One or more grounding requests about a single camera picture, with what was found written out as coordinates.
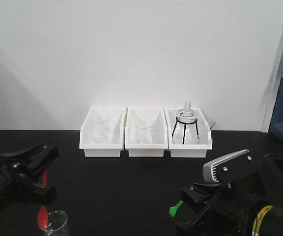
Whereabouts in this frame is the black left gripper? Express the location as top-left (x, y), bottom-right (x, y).
top-left (0, 143), bottom-right (59, 212)

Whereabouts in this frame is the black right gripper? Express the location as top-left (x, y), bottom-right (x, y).
top-left (176, 183), bottom-right (257, 236)

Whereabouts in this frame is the green plastic spoon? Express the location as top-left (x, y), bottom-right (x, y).
top-left (169, 193), bottom-right (194, 218)

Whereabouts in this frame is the red plastic spoon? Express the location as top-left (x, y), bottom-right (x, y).
top-left (37, 145), bottom-right (49, 231)

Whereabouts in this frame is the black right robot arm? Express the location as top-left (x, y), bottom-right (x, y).
top-left (176, 150), bottom-right (283, 236)

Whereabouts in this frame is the front left glass beaker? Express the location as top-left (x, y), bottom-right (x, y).
top-left (44, 210), bottom-right (70, 236)

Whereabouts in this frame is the right white plastic bin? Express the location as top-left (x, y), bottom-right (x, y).
top-left (164, 108), bottom-right (213, 158)

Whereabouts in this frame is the white plastic bin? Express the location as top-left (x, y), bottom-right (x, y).
top-left (79, 107), bottom-right (126, 157)
top-left (164, 108), bottom-right (213, 158)
top-left (125, 107), bottom-right (168, 157)

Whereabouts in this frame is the glass beaker in left bin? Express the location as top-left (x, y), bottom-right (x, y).
top-left (90, 114), bottom-right (109, 143)

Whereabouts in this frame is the glass beaker in bin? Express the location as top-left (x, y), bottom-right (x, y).
top-left (134, 119), bottom-right (154, 144)
top-left (90, 114), bottom-right (109, 143)

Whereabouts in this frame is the left white plastic bin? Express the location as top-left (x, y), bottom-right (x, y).
top-left (79, 107), bottom-right (126, 157)

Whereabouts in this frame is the round glass flask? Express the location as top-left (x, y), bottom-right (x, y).
top-left (172, 101), bottom-right (199, 145)

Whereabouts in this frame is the glass measuring cylinder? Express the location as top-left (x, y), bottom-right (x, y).
top-left (198, 118), bottom-right (217, 144)

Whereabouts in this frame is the middle white plastic bin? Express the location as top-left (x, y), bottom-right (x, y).
top-left (125, 107), bottom-right (168, 157)

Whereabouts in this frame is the glass beaker in middle bin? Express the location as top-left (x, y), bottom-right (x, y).
top-left (134, 119), bottom-right (154, 144)

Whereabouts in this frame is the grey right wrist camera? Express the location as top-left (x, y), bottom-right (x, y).
top-left (202, 149), bottom-right (264, 184)

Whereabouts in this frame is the black wire tripod stand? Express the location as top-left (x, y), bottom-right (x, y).
top-left (171, 117), bottom-right (199, 145)

